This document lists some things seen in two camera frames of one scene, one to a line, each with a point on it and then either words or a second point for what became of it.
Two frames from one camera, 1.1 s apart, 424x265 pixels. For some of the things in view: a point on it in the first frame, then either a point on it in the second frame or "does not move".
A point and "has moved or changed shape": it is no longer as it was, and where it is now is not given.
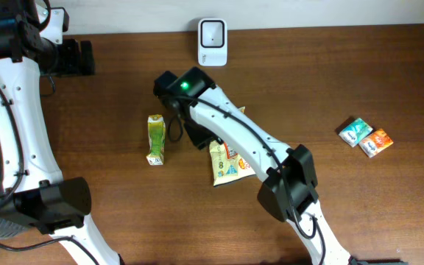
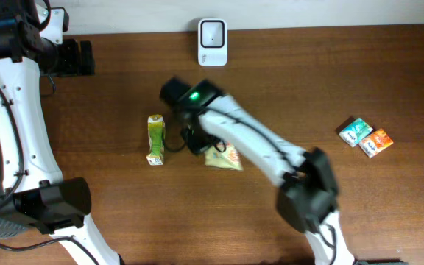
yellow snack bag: [227, 166] has moved or changed shape
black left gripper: [75, 65] does not move
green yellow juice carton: [157, 127] does not move
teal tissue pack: [355, 132] does not move
